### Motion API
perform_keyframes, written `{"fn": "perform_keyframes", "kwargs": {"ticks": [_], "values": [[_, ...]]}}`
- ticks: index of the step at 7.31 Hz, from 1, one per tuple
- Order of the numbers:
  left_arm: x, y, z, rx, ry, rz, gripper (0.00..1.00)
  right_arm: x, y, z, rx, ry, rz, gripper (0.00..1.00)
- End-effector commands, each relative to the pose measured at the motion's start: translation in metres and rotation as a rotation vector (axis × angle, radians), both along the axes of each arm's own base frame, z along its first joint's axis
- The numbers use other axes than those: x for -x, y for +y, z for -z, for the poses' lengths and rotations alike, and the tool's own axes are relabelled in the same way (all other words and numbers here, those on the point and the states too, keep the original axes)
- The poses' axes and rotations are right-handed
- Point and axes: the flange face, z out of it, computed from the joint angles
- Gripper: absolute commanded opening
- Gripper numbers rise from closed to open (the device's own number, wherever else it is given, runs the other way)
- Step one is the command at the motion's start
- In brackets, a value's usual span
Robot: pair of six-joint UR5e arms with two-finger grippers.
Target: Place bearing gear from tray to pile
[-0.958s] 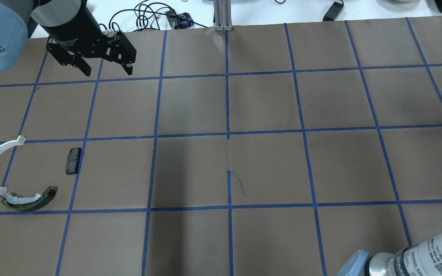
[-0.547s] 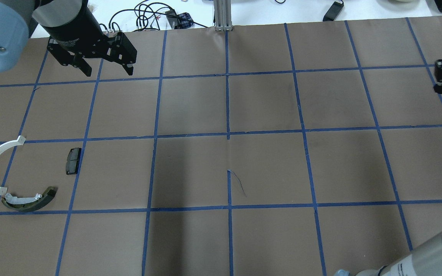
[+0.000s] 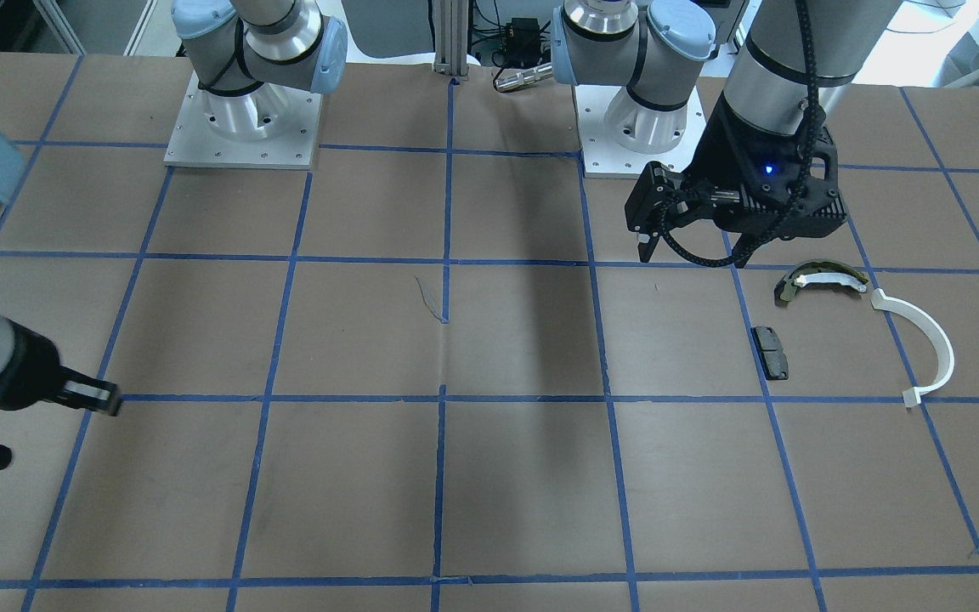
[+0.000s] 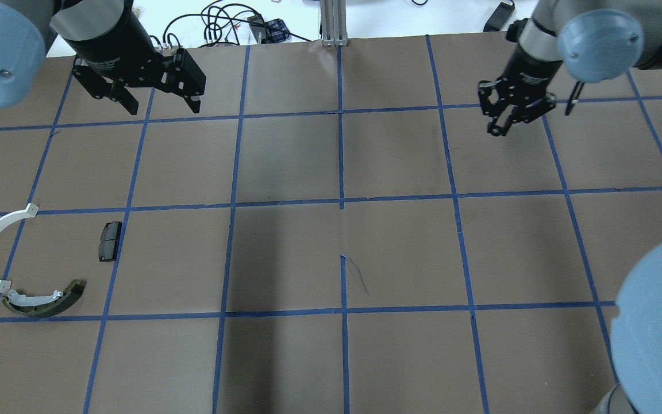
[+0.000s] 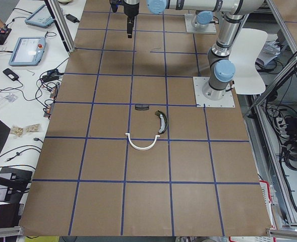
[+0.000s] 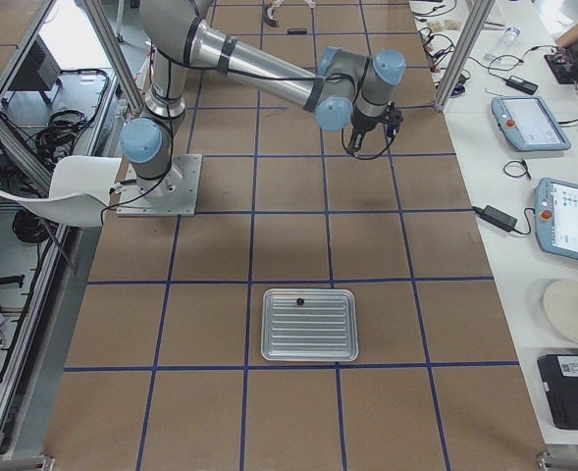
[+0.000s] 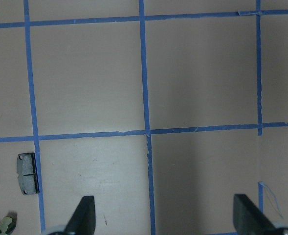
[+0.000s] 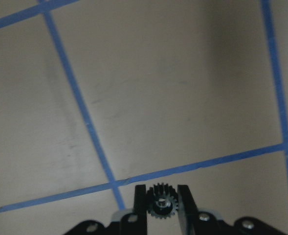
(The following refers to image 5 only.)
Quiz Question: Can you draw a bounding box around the far teach pendant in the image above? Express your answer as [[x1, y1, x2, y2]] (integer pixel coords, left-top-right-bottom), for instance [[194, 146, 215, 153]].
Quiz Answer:
[[25, 4, 53, 28]]

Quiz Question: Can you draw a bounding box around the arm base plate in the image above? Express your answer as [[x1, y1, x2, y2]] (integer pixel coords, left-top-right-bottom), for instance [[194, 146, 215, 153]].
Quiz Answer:
[[193, 77, 235, 108], [184, 14, 217, 34]]

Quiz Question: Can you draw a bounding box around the black power adapter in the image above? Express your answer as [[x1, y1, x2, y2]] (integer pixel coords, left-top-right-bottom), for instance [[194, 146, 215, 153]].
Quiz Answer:
[[66, 14, 80, 23]]

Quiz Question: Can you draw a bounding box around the white curved plastic bracket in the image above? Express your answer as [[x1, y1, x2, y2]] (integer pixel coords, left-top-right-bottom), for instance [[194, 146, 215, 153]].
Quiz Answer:
[[125, 133, 160, 151]]

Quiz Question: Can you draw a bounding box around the curved brake shoe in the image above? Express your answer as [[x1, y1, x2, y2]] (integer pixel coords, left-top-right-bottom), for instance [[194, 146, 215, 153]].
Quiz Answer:
[[155, 110, 169, 135]]

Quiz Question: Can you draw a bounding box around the white chair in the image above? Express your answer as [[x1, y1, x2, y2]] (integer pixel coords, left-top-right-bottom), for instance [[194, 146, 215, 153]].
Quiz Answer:
[[229, 28, 268, 95]]

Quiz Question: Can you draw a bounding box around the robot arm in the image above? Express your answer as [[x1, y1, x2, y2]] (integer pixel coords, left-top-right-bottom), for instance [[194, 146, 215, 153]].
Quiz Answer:
[[146, 1, 263, 100], [191, 11, 218, 28]]

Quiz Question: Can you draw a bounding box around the teach pendant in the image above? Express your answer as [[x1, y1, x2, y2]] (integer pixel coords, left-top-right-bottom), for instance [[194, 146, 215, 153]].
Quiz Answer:
[[9, 37, 46, 67], [25, 4, 53, 28]]

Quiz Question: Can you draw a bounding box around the red white plastic crate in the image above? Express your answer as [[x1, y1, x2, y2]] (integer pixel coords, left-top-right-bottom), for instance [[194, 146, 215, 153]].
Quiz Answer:
[[259, 180, 276, 229]]

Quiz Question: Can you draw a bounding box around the black phone on table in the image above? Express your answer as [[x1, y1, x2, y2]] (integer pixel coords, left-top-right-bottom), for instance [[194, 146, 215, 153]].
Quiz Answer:
[[3, 68, 19, 81]]

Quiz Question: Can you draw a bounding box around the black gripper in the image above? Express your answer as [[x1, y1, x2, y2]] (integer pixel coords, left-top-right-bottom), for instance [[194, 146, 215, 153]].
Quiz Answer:
[[124, 0, 140, 38]]

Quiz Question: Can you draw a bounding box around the aluminium frame post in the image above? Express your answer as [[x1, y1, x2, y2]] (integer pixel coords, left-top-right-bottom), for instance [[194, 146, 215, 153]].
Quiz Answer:
[[44, 0, 75, 53]]

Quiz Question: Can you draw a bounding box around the near teach pendant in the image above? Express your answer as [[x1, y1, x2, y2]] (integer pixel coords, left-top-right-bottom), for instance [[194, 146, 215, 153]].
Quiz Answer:
[[9, 37, 46, 67]]

